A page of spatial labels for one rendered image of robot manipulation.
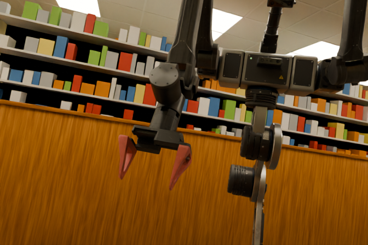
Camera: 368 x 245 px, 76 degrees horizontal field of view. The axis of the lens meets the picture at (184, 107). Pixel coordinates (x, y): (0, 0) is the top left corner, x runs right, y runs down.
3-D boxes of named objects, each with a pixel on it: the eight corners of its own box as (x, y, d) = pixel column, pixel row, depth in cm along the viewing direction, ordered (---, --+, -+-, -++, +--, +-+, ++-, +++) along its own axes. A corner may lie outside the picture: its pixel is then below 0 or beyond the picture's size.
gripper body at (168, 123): (180, 141, 44) (189, 109, 48) (130, 132, 46) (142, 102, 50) (183, 155, 49) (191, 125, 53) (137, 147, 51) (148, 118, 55)
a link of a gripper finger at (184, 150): (180, 186, 39) (192, 136, 44) (139, 177, 40) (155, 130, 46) (183, 197, 45) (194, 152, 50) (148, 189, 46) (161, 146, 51)
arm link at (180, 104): (187, 102, 57) (164, 99, 58) (184, 83, 51) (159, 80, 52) (180, 127, 53) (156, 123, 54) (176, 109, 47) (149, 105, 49)
